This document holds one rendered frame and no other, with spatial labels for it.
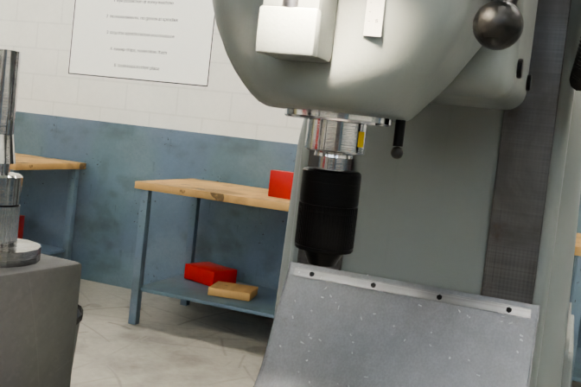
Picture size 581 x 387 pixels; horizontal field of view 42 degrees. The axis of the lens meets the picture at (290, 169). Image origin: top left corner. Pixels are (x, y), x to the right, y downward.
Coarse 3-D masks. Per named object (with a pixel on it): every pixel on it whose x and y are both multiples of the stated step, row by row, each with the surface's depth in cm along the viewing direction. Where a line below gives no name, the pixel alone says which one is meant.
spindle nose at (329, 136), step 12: (312, 120) 58; (324, 120) 58; (312, 132) 58; (324, 132) 58; (336, 132) 57; (348, 132) 57; (312, 144) 58; (324, 144) 58; (336, 144) 57; (348, 144) 58
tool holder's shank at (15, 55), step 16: (0, 64) 67; (16, 64) 68; (0, 80) 67; (16, 80) 68; (0, 96) 67; (16, 96) 69; (0, 112) 67; (0, 128) 68; (0, 144) 68; (0, 160) 68
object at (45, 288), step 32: (0, 256) 66; (32, 256) 68; (0, 288) 63; (32, 288) 66; (64, 288) 70; (0, 320) 64; (32, 320) 67; (64, 320) 71; (0, 352) 64; (32, 352) 67; (64, 352) 71; (0, 384) 65; (32, 384) 68; (64, 384) 72
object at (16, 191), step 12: (0, 192) 67; (12, 192) 68; (0, 204) 67; (12, 204) 68; (0, 216) 67; (12, 216) 68; (0, 228) 67; (12, 228) 68; (0, 240) 68; (12, 240) 69
